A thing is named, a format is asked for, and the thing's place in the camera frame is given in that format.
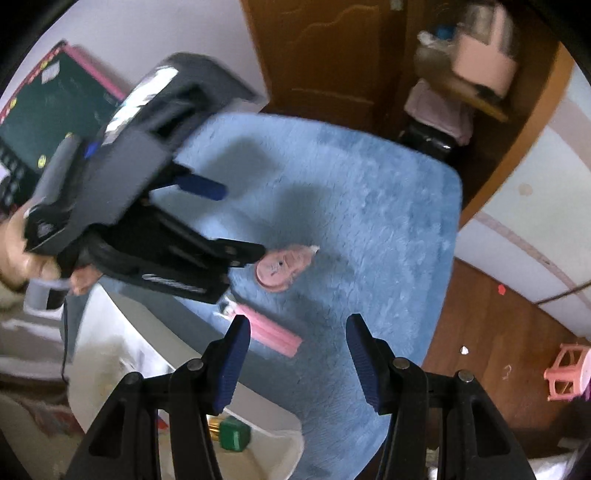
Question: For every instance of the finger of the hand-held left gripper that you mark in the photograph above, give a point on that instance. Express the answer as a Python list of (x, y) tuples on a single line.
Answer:
[(203, 185), (184, 258)]

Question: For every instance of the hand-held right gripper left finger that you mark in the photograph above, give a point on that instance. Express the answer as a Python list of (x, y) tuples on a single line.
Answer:
[(235, 364)]

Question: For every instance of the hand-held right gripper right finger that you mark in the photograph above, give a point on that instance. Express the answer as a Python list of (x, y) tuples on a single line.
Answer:
[(360, 364)]

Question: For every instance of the pink ribbed brush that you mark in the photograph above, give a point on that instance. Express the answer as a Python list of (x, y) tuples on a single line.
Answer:
[(277, 334)]

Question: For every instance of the green perfume bottle beige cap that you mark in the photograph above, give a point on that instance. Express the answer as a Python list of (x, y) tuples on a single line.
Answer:
[(233, 434)]

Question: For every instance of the white storage box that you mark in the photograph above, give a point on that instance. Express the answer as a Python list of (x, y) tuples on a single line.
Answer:
[(124, 332)]

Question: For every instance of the person's left hand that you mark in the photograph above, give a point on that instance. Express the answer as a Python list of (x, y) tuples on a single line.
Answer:
[(23, 263)]

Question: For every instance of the blue fluffy mat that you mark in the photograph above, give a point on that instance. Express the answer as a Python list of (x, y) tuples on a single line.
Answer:
[(369, 230)]

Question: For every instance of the wooden door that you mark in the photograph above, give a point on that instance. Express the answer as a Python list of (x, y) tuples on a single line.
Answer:
[(323, 55)]

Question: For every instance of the pink plastic stool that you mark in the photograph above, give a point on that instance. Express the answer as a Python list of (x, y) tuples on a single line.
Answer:
[(565, 369)]

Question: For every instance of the black glossy container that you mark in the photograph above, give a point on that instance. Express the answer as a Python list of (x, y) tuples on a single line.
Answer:
[(425, 141)]

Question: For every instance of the white wardrobe pink stripes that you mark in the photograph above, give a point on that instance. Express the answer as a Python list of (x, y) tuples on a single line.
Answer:
[(531, 207)]

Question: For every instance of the pink folded cloth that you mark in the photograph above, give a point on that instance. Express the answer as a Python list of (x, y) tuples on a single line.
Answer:
[(438, 110)]

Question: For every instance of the white crumpled bag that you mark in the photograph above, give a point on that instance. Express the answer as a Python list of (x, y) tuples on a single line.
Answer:
[(431, 46)]

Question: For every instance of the wooden shelf cabinet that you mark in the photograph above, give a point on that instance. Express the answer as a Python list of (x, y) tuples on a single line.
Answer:
[(531, 115)]

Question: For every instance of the green chalkboard pink frame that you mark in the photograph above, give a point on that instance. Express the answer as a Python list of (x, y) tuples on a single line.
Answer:
[(60, 106)]

